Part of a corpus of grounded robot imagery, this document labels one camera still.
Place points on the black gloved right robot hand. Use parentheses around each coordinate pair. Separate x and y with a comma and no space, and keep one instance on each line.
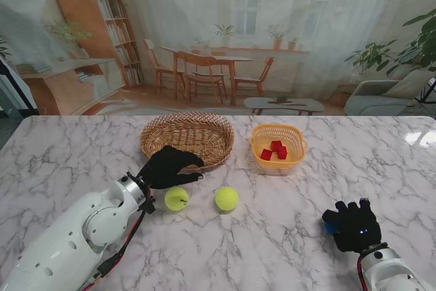
(357,229)

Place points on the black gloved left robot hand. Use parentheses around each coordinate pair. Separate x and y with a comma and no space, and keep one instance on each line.
(165,170)

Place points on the blue toy block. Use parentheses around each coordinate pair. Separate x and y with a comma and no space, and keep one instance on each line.
(328,229)

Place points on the yellow tennis ball black logo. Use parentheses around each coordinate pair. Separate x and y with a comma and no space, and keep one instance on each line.
(175,199)

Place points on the red toy block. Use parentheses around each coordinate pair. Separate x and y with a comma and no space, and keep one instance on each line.
(283,152)
(266,154)
(276,144)

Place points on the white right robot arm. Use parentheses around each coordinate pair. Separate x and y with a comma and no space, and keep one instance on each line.
(388,270)

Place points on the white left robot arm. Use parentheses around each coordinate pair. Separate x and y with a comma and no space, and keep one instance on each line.
(68,243)

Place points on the woven wicker oval basket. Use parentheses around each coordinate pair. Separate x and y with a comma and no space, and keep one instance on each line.
(204,134)

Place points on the plain yellow tennis ball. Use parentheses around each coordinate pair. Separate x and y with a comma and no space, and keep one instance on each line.
(226,199)

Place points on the yellow plastic mesh basket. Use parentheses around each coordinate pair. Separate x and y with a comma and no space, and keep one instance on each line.
(293,134)

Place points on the printed room scene backdrop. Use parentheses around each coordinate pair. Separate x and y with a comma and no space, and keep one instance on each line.
(218,32)

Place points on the black tripod stand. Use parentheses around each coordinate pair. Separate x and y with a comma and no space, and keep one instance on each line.
(428,91)

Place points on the black metal frame post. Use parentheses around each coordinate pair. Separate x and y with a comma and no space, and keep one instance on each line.
(18,88)

